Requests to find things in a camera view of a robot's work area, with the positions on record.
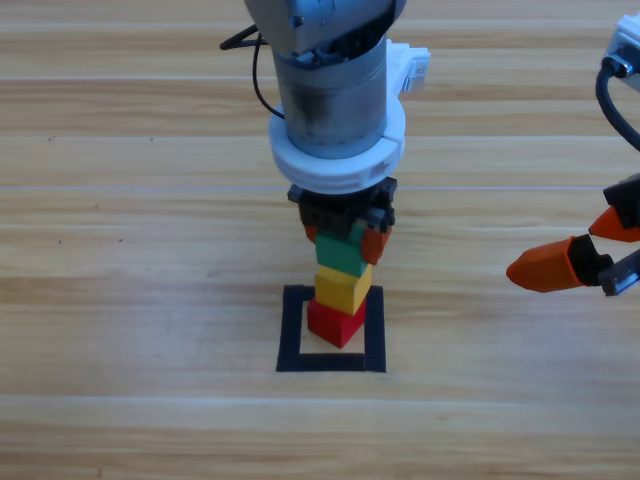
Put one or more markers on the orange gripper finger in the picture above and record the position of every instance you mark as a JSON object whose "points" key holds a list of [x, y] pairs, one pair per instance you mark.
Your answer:
{"points": [[375, 247], [617, 227], [310, 232], [545, 270]]}

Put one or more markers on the yellow wooden cube block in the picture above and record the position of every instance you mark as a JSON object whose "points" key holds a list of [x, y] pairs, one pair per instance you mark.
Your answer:
{"points": [[342, 292]]}

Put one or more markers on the red wooden cube block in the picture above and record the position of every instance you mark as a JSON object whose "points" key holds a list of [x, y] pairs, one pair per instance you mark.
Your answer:
{"points": [[332, 322]]}

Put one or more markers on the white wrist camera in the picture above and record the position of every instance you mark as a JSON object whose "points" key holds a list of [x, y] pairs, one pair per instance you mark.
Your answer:
{"points": [[627, 45], [412, 67]]}

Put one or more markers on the black tape rectangle outline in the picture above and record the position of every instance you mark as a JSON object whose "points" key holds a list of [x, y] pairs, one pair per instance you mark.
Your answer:
{"points": [[330, 362]]}

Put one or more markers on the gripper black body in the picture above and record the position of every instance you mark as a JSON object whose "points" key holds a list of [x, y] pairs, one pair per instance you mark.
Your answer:
{"points": [[625, 275], [340, 210]]}

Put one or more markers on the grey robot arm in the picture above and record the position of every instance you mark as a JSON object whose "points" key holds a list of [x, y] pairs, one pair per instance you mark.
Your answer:
{"points": [[330, 75]]}

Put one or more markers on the green wooden cube block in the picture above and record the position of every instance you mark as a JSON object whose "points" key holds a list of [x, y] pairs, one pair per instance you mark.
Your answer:
{"points": [[337, 255]]}

